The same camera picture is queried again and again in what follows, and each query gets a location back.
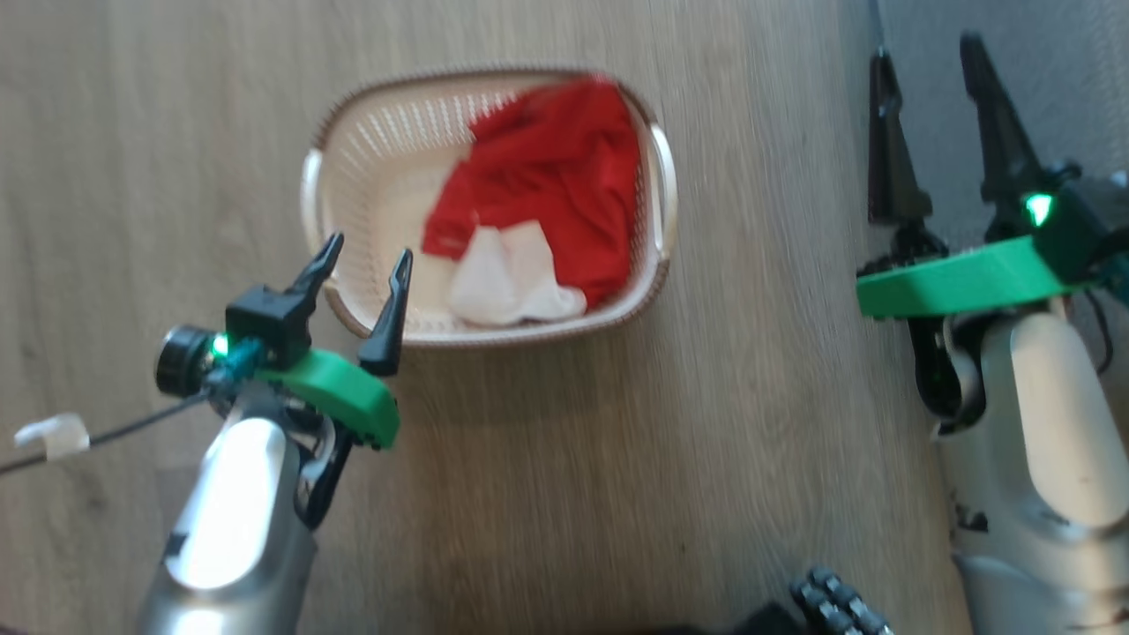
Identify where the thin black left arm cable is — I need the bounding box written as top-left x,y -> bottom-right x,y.
0,392 -> 217,477

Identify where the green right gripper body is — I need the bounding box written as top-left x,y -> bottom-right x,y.
856,163 -> 1129,320

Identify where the white tape cable tag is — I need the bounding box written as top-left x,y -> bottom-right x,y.
13,413 -> 91,462

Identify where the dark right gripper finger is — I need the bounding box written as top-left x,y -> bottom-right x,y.
867,49 -> 933,226
959,33 -> 1046,241

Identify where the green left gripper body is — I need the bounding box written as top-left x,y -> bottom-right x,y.
154,287 -> 400,451

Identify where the red and white garment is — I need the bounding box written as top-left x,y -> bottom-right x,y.
422,75 -> 643,325

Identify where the grey fabric sofa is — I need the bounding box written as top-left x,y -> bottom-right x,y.
871,0 -> 1129,265

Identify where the white woven laundry basket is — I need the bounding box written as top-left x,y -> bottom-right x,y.
300,66 -> 680,347

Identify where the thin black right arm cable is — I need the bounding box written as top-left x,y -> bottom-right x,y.
1083,289 -> 1116,376

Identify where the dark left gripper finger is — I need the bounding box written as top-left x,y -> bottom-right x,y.
357,248 -> 414,378
284,231 -> 345,301

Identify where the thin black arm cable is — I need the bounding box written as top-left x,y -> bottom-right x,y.
1083,289 -> 1116,376
0,392 -> 217,477

